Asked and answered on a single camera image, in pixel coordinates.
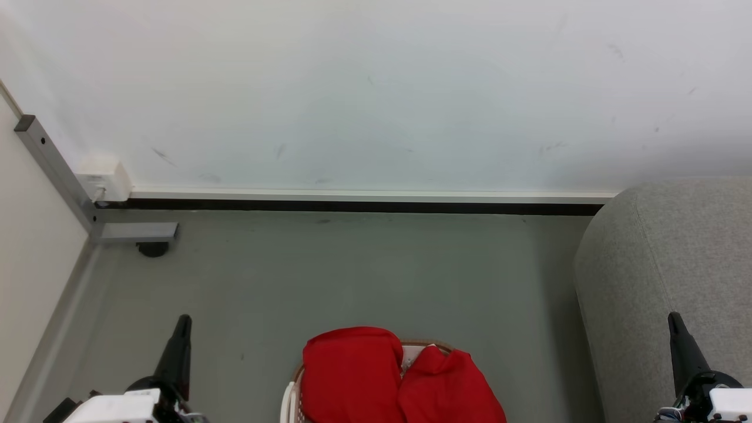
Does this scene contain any white plastic laundry basket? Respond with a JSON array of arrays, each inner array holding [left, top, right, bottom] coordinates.
[[280, 339, 456, 423]]

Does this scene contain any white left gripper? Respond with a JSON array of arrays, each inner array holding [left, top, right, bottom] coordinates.
[[43, 314, 207, 423]]

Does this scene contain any white and black baseboard strip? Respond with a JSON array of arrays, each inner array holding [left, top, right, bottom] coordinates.
[[96, 188, 619, 217]]

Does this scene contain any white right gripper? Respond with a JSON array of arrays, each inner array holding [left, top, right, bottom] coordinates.
[[654, 312, 752, 423]]

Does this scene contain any white wall socket box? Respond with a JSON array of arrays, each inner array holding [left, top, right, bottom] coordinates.
[[76, 157, 133, 204]]

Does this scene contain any grey floor skirting strip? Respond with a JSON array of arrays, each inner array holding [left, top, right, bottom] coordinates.
[[0, 240, 102, 423]]

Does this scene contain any red cloth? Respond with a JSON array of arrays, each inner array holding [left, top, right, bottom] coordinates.
[[301, 327, 507, 423]]

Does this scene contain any grey metal frame post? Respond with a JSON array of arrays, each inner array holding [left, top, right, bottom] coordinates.
[[14, 115, 179, 245]]

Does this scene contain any grey fabric sofa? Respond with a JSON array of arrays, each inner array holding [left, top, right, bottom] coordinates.
[[573, 179, 752, 423]]

